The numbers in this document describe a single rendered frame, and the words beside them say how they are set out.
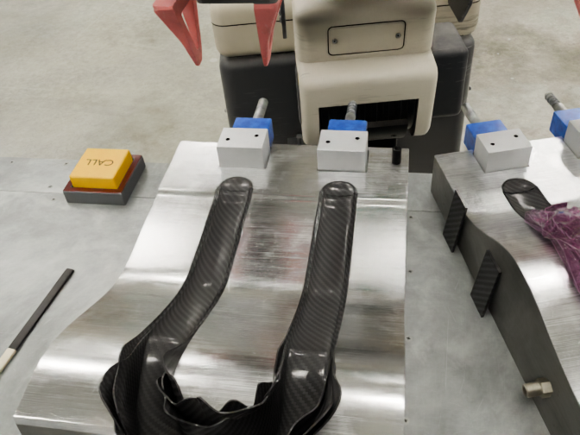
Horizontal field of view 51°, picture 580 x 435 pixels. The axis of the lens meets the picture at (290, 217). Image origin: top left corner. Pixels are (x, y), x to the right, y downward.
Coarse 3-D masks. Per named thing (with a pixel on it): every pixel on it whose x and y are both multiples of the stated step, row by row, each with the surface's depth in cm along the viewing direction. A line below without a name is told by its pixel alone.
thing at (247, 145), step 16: (256, 112) 73; (224, 128) 67; (240, 128) 67; (256, 128) 69; (272, 128) 71; (224, 144) 65; (240, 144) 64; (256, 144) 64; (224, 160) 66; (240, 160) 65; (256, 160) 65
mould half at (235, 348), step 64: (192, 192) 64; (256, 192) 63; (384, 192) 61; (192, 256) 58; (256, 256) 57; (384, 256) 56; (128, 320) 48; (256, 320) 49; (384, 320) 49; (64, 384) 42; (192, 384) 42; (256, 384) 41; (384, 384) 41
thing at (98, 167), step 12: (84, 156) 79; (96, 156) 79; (108, 156) 78; (120, 156) 78; (84, 168) 77; (96, 168) 77; (108, 168) 76; (120, 168) 77; (72, 180) 76; (84, 180) 76; (96, 180) 76; (108, 180) 75; (120, 180) 77
